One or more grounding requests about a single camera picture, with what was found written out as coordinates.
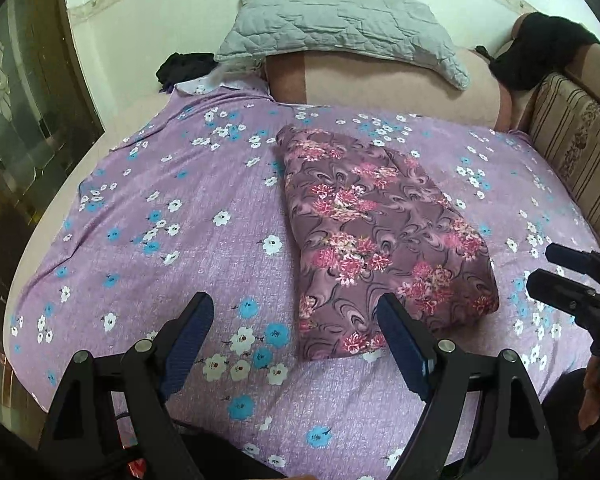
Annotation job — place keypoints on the purple floral garment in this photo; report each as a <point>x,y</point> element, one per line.
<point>369,221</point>

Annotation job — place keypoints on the lilac flowered bed sheet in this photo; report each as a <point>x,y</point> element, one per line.
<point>194,202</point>

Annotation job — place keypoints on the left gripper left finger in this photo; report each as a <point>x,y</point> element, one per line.
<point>109,412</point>

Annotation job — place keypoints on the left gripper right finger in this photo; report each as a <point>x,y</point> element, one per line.
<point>509,439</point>

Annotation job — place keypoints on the wooden glass wardrobe door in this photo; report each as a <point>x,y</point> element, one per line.
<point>47,124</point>

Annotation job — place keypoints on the black cloth by wall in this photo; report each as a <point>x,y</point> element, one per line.
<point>180,67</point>

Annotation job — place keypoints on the striped sofa headboard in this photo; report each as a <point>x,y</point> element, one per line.
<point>562,117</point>

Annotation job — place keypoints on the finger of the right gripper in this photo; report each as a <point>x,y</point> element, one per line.
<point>575,257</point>
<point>562,293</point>

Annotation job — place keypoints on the grey quilted pillow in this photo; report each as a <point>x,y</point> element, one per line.
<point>391,30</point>

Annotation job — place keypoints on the black garment on headboard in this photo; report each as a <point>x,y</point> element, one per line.
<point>542,44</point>

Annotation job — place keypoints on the right hand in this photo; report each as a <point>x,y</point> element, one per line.
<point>590,408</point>

